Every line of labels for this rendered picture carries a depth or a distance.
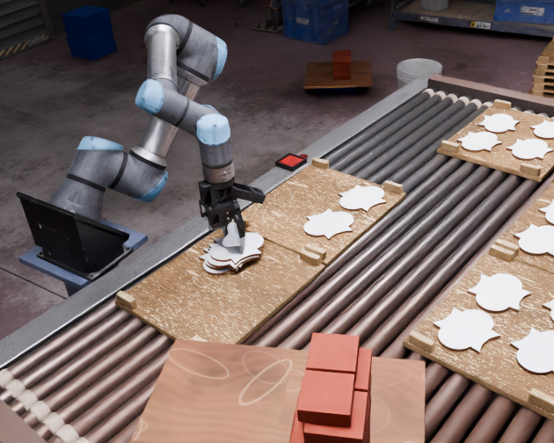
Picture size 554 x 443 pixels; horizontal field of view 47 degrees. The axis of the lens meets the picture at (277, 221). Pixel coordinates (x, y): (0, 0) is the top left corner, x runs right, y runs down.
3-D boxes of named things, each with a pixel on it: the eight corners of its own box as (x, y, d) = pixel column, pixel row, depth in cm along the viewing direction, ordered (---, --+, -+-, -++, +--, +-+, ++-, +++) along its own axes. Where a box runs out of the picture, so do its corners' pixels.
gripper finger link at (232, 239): (225, 260, 164) (215, 226, 162) (245, 252, 166) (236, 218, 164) (229, 262, 161) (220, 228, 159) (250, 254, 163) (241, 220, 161)
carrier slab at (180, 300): (115, 304, 161) (113, 300, 160) (227, 227, 186) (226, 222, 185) (215, 366, 142) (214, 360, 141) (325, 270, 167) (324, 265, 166)
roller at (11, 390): (4, 413, 142) (-9, 395, 142) (443, 103, 259) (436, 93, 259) (7, 410, 138) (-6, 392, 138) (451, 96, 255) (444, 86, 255)
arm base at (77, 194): (37, 199, 184) (51, 166, 185) (77, 214, 196) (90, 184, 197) (69, 211, 175) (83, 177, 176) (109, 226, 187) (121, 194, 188)
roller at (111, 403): (55, 462, 130) (41, 442, 130) (490, 113, 248) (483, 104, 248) (60, 460, 126) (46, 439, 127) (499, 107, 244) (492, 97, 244)
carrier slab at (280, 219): (228, 226, 187) (227, 221, 186) (312, 167, 212) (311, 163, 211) (326, 268, 167) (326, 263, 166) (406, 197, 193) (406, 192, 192)
